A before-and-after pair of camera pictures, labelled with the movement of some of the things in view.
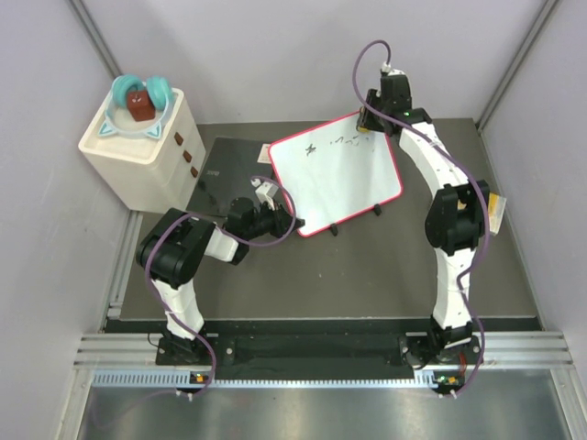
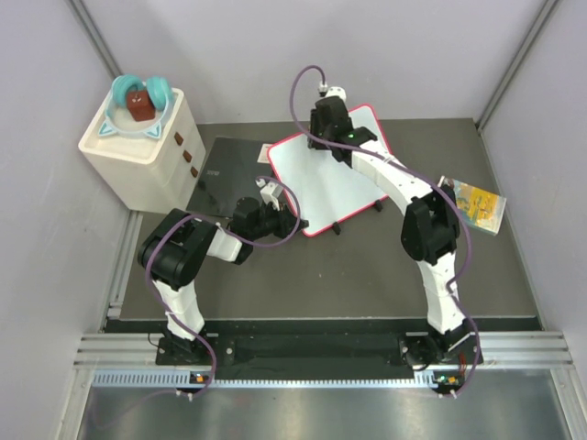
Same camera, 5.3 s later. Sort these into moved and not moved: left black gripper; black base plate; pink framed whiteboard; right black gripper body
Moved: right black gripper body
Not moved: pink framed whiteboard; left black gripper; black base plate
